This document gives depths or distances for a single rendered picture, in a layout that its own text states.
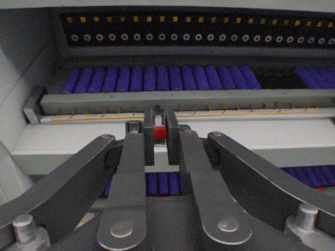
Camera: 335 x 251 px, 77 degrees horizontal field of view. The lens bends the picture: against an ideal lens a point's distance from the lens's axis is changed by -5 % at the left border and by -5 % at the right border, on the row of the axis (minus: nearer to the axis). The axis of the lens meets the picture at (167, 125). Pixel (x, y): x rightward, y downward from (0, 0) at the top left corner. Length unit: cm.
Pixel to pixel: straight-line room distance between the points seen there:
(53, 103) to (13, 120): 5
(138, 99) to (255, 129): 16
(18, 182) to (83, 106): 13
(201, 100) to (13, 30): 26
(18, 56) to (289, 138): 37
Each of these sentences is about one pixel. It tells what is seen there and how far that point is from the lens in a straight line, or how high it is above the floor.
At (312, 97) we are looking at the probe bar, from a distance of 38.
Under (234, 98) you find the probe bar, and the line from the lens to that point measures 32.
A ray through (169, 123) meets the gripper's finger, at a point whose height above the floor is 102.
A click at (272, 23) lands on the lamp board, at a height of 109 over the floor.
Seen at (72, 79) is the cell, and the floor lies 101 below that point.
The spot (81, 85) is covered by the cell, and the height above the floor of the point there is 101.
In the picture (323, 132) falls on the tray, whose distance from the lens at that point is 37.
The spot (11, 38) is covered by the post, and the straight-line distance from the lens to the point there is 34.
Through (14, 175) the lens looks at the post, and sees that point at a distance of 34.
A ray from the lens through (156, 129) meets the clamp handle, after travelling 20.
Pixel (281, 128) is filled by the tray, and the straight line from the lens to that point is 34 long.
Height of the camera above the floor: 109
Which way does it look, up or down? 25 degrees down
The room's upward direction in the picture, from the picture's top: straight up
